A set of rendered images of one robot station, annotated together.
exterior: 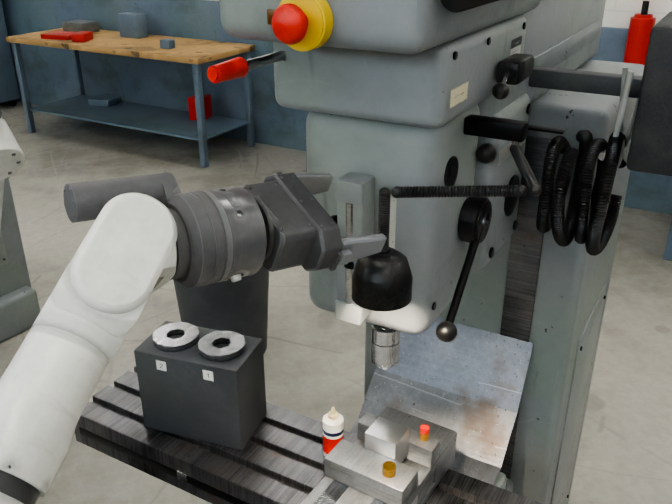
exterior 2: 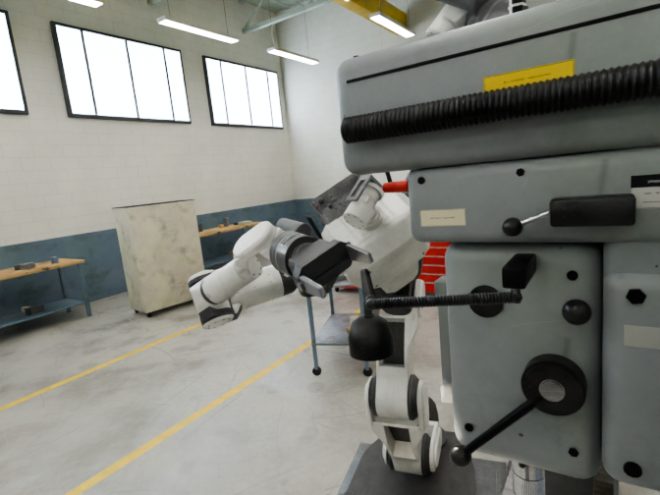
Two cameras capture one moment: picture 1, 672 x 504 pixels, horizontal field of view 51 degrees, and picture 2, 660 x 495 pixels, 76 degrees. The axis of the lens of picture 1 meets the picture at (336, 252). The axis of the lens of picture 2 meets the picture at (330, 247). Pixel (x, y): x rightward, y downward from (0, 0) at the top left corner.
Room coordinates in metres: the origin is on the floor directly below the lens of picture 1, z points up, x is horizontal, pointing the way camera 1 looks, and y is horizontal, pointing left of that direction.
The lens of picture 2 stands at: (0.75, -0.71, 1.73)
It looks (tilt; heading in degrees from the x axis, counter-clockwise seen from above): 9 degrees down; 95
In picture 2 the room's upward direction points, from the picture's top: 6 degrees counter-clockwise
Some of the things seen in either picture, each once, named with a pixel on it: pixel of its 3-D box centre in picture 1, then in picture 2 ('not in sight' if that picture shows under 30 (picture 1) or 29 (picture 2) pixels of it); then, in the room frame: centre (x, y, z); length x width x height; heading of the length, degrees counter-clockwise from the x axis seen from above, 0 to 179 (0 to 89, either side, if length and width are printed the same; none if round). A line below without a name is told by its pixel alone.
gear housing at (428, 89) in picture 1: (408, 57); (554, 192); (1.01, -0.10, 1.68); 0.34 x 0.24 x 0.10; 151
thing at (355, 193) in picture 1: (354, 250); (453, 340); (0.88, -0.03, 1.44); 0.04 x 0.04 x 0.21; 61
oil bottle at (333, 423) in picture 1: (333, 430); not in sight; (1.08, 0.01, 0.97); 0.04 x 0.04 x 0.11
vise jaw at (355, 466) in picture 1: (370, 472); not in sight; (0.93, -0.06, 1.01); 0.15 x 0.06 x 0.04; 58
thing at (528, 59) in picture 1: (506, 75); (564, 216); (0.97, -0.23, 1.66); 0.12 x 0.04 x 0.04; 151
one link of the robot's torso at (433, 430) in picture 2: not in sight; (412, 444); (0.87, 0.81, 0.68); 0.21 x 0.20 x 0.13; 73
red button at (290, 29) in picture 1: (292, 23); not in sight; (0.76, 0.04, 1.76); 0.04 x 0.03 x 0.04; 61
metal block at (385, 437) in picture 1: (386, 443); not in sight; (0.97, -0.09, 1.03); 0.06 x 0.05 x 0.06; 58
